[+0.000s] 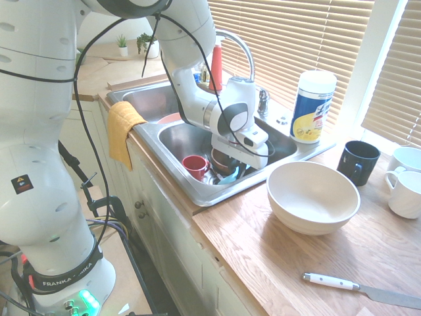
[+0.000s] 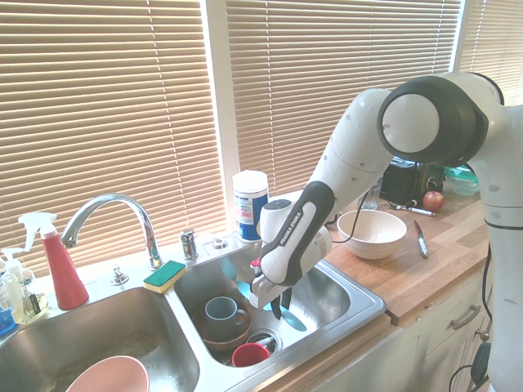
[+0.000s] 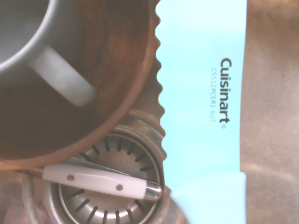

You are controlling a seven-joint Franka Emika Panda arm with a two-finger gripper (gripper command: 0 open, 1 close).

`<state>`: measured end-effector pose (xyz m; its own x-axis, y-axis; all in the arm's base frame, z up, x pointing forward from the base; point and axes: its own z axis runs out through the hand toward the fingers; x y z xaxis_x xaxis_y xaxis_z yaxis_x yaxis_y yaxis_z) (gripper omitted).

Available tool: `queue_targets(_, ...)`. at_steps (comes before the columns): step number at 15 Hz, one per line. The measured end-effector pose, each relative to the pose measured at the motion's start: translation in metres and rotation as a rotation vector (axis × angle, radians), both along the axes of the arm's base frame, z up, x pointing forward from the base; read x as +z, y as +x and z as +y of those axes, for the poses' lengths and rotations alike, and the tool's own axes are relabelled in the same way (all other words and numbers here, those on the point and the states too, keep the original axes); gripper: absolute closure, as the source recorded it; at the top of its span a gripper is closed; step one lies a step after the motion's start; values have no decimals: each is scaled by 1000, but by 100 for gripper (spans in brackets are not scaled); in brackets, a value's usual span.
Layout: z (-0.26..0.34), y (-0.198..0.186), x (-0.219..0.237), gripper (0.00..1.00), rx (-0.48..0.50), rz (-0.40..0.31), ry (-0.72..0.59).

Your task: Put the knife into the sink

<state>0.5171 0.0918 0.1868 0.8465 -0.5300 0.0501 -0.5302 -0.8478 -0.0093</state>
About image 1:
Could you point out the red mug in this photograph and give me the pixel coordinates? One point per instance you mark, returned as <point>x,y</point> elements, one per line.
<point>194,166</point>

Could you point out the cream kitchen cabinet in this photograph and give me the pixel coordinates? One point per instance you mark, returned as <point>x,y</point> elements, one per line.
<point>164,224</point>

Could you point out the large cream bowl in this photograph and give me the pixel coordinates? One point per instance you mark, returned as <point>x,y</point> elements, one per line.
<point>315,204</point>

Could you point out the stainless steel double sink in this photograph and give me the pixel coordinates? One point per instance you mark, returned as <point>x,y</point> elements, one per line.
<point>177,138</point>

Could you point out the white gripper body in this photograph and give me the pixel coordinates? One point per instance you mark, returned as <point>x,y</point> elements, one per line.
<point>243,154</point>

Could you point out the white mug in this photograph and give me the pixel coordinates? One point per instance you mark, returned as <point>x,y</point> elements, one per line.
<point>408,159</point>
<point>408,197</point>

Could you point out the blue plastic knife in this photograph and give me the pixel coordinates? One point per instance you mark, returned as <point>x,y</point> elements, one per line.
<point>230,177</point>

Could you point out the brown ceramic bowl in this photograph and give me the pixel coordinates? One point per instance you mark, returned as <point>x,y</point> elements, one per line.
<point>218,161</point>

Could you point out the Lysol wipes canister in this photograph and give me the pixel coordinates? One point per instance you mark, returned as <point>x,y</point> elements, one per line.
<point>312,108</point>

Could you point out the chrome sprayer knob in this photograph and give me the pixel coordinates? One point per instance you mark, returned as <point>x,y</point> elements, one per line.
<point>263,100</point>

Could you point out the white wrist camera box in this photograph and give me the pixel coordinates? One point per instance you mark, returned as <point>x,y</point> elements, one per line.
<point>253,138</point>

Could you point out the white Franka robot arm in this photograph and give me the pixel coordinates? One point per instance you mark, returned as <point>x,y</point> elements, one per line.
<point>33,131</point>

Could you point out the narrow wooden window blind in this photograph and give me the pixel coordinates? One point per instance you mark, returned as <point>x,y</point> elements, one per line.
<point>398,82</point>

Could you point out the black mug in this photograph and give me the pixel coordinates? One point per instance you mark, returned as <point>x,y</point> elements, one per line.
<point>360,161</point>

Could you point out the dark cabinet knob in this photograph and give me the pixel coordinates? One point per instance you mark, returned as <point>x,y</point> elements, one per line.
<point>141,204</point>
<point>142,215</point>

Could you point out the yellow dish cloth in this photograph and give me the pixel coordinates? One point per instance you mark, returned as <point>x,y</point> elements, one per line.
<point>121,131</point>

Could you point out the red dish soap bottle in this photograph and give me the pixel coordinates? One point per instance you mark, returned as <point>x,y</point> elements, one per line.
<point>217,69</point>

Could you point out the wide wooden window blind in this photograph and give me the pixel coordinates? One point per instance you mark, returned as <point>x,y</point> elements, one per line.
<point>296,39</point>

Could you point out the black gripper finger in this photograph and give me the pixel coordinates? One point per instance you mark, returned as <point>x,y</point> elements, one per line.
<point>233,165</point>
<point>246,168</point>

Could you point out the upright plant in white pot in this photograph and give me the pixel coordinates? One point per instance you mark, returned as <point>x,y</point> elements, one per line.
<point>122,46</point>

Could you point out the black tripod leg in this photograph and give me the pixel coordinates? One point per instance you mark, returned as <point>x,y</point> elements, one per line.
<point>74,163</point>

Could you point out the black clamp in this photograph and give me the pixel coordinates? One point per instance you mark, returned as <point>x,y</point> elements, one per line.
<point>112,204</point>

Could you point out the trailing plant in white pot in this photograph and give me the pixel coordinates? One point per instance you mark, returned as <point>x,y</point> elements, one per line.
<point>146,41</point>

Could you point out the chrome faucet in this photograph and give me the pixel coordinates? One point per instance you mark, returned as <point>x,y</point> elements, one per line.
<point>245,49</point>

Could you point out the metal utensil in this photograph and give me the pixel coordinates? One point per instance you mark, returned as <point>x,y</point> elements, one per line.
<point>215,179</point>

